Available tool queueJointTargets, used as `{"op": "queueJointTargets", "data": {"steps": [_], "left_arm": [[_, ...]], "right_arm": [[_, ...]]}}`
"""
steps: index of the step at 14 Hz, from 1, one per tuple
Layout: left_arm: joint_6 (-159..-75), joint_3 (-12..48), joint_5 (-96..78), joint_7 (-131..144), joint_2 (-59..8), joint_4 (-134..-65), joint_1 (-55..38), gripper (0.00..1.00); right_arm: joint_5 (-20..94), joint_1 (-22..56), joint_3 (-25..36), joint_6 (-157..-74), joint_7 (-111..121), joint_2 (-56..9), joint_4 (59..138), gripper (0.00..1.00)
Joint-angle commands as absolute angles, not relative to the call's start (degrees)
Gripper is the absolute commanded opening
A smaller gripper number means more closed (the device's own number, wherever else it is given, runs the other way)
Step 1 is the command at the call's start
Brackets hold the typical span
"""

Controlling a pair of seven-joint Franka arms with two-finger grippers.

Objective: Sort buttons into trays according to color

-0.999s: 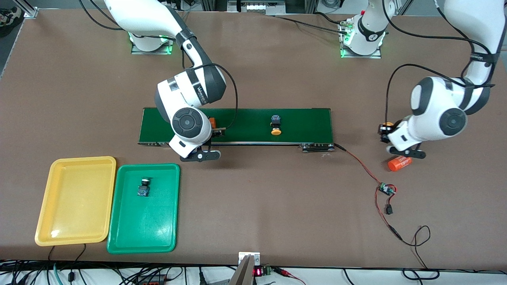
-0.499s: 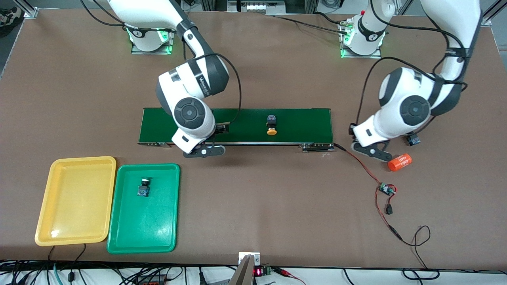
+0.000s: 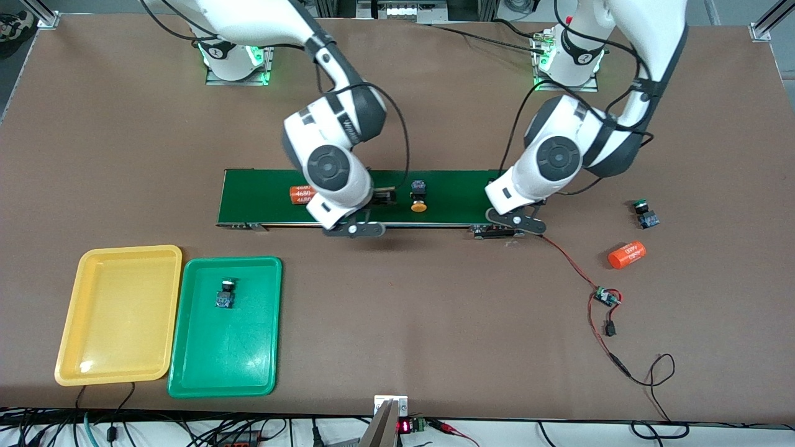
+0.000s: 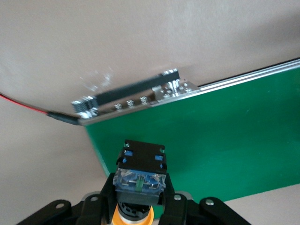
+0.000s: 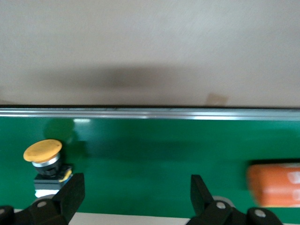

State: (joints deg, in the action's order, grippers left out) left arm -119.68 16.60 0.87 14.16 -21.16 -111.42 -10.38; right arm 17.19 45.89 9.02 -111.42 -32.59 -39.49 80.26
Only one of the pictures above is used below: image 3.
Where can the yellow plastic tray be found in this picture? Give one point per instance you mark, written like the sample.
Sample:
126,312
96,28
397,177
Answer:
118,310

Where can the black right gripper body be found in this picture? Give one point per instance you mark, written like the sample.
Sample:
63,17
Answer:
380,198

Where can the black white shoe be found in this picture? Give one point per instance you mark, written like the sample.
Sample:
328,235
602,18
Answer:
15,25

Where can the aluminium profile post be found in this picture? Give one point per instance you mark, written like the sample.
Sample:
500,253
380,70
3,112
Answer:
763,28
46,17

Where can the small green circuit board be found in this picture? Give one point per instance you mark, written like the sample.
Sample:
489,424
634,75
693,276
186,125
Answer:
604,296

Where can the green push button switch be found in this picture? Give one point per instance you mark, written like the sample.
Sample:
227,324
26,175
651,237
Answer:
225,299
649,218

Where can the green conveyor belt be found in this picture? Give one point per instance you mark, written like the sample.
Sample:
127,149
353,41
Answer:
261,198

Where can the green plastic tray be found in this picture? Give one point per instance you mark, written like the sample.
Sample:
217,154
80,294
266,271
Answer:
227,347

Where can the black plug connector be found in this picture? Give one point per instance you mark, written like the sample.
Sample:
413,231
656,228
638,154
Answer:
610,329

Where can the yellow button with red indicator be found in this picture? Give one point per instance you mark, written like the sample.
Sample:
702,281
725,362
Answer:
418,198

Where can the red digit display module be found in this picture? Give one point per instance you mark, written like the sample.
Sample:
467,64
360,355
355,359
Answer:
405,426

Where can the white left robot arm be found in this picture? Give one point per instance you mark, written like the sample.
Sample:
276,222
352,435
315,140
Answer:
559,158

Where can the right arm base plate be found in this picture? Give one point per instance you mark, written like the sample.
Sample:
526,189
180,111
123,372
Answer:
269,65

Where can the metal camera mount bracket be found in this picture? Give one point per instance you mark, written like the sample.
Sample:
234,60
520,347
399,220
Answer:
382,428

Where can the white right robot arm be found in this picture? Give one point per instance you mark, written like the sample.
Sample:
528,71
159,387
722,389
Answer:
329,167

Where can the orange 4680 cylinder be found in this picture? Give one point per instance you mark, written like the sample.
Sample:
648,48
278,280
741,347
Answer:
626,255
301,195

